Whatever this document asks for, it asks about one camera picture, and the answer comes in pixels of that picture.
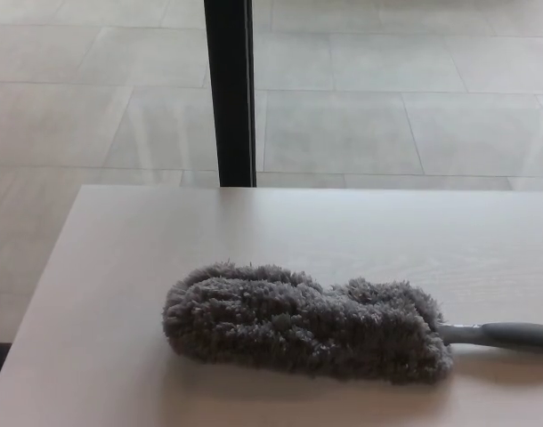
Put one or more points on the grey fluffy microfibre duster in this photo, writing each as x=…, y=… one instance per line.
x=276, y=320

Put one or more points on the black vertical window frame post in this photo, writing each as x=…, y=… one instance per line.
x=230, y=89

